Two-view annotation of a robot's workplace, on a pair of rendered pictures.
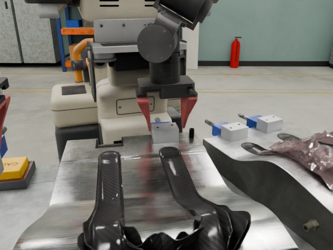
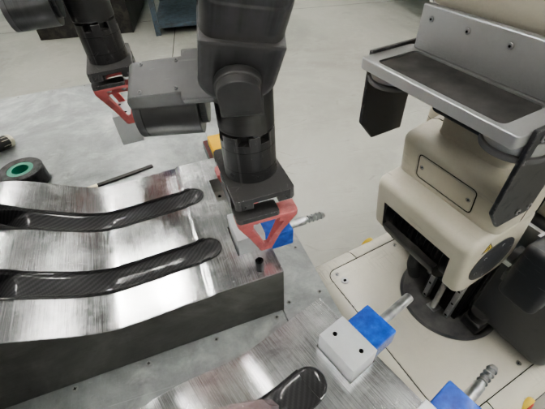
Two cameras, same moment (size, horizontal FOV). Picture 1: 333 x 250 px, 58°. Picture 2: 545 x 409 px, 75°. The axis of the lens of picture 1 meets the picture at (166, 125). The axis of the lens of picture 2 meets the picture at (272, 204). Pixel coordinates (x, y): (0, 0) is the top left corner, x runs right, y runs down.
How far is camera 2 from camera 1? 0.62 m
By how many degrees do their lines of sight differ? 69
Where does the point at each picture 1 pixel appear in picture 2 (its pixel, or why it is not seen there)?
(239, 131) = (334, 355)
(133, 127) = (410, 208)
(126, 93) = (438, 153)
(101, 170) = (165, 200)
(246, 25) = not seen: outside the picture
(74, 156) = (189, 171)
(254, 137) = (358, 398)
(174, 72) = (229, 163)
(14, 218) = not seen: hidden behind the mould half
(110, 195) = (122, 221)
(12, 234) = not seen: hidden behind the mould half
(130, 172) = (156, 223)
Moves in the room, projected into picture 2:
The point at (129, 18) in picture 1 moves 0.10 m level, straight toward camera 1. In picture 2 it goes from (503, 19) to (432, 29)
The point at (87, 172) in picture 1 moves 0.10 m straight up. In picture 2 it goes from (158, 191) to (139, 135)
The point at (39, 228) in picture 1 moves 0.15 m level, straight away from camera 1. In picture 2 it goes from (24, 187) to (126, 147)
